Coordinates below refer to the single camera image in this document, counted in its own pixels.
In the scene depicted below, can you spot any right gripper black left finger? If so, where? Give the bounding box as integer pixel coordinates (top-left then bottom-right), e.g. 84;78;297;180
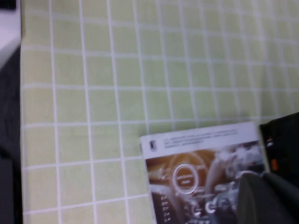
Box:
237;171;299;224

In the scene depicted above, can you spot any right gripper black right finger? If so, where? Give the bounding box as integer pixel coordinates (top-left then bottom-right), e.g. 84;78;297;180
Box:
263;173;299;221

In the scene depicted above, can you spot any white book with dashboard cover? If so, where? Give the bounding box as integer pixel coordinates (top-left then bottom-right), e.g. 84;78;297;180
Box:
139;121;269;224

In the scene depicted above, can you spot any black perforated plastic book holder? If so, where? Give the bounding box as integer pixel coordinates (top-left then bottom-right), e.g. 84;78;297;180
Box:
258;112;299;175

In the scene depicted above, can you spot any green white checked tablecloth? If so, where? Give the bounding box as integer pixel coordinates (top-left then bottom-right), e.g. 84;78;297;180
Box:
20;0;299;224

